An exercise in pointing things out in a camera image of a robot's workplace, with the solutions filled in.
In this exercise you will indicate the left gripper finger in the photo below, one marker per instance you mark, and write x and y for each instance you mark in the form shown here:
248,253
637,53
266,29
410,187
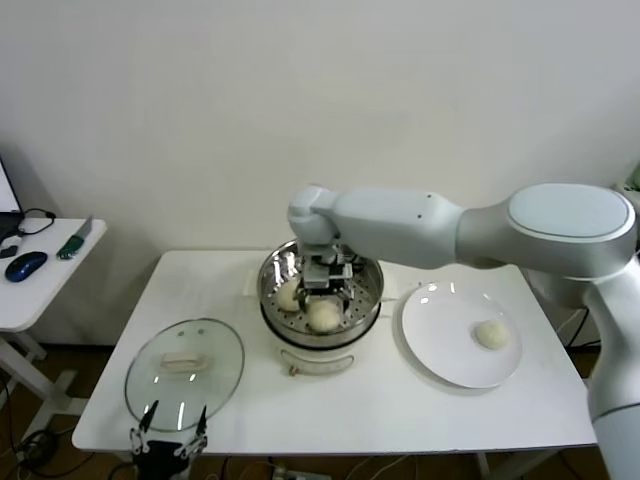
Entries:
142,430
196,432

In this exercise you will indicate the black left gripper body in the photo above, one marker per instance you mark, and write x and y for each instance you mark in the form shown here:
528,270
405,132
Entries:
162,462

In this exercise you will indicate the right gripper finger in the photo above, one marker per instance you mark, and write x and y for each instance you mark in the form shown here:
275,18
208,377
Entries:
301,299
346,301

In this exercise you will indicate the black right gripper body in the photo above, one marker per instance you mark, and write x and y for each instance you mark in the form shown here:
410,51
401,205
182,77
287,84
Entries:
345,280

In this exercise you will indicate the white steamed baozi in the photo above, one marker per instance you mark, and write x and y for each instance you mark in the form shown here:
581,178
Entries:
492,334
322,320
286,297

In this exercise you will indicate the glass pot lid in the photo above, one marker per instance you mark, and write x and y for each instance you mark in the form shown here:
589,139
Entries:
185,335

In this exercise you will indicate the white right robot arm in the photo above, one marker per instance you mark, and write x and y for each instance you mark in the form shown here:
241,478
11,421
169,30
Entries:
400,225

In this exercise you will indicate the steel steamer basket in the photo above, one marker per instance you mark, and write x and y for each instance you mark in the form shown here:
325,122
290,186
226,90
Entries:
272,280

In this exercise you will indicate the white round plate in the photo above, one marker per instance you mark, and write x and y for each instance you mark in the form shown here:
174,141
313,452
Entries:
440,330

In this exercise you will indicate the white side table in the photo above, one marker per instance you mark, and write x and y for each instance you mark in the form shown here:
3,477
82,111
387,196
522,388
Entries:
45,295

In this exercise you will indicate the blue computer mouse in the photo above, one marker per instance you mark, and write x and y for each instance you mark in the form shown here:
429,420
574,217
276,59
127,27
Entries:
26,265

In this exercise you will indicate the white table leg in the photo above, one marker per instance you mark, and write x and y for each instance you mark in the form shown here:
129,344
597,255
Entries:
484,462

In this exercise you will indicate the small black adapter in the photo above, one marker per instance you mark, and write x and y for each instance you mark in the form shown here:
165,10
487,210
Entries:
8,253

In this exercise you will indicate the black laptop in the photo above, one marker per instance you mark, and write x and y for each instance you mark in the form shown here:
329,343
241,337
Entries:
6,222

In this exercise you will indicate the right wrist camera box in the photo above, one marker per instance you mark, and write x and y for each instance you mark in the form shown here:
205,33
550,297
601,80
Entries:
319,272

